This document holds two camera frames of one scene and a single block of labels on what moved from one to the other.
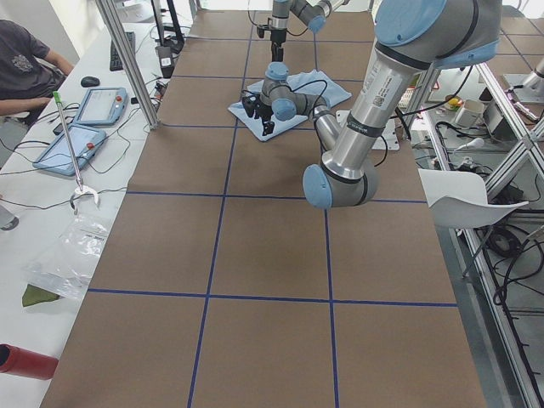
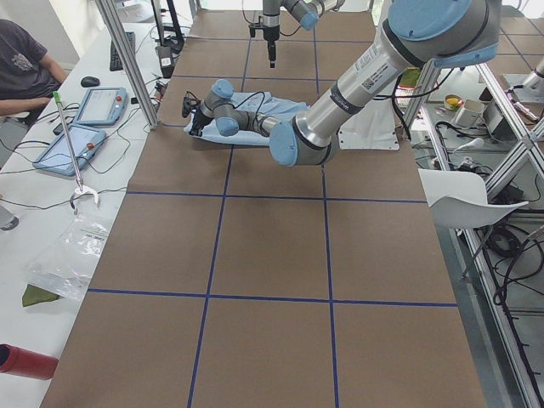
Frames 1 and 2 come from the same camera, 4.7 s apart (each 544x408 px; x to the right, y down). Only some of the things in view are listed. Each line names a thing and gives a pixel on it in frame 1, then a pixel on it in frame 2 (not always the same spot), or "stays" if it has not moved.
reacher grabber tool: x=80 y=187 stays
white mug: x=468 y=112 stays
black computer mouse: x=88 y=82 stays
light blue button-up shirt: x=316 y=83 → x=256 y=102
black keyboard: x=115 y=62 stays
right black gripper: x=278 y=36 → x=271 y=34
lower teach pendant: x=58 y=157 stays
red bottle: x=16 y=360 stays
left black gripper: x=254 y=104 → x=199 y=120
